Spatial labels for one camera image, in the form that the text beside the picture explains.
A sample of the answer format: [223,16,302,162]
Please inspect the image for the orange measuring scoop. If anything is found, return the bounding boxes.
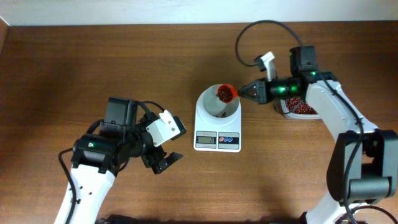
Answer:
[216,84,238,103]

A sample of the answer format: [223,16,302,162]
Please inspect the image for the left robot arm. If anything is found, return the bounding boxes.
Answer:
[55,98,187,223]

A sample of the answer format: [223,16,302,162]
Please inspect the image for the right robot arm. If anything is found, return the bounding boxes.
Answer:
[238,45,397,223]

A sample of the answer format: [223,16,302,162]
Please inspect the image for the white digital kitchen scale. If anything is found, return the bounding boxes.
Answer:
[193,97,242,152]

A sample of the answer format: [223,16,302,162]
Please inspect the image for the clear plastic container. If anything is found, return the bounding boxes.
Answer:
[280,100,321,120]

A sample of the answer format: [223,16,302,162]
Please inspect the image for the red adzuki beans in container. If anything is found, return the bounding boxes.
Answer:
[285,97,317,115]

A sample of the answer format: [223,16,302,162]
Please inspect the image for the white round bowl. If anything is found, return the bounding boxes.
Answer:
[203,84,240,117]

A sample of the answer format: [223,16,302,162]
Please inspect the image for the left black cable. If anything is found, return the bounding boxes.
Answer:
[58,100,165,224]

